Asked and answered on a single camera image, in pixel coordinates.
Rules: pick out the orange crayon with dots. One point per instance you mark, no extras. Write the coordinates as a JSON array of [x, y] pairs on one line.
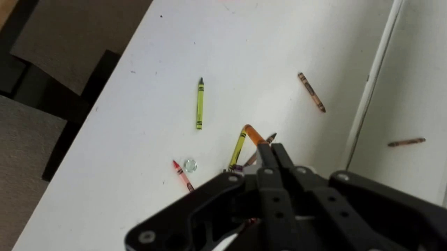
[[253, 134]]

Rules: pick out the red crayon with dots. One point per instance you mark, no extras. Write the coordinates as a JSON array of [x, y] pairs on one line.
[[182, 175]]

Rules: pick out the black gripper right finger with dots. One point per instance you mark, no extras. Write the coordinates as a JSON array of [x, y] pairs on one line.
[[336, 210]]

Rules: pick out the purple crayon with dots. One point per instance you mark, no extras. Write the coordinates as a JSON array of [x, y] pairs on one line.
[[238, 168]]

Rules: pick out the reddish brown crayon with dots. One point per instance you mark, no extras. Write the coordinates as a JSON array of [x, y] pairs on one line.
[[311, 91]]

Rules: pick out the lime green crayon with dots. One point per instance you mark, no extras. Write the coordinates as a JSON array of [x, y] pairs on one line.
[[200, 105]]

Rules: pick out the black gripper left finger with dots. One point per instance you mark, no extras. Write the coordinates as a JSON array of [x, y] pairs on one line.
[[274, 204]]

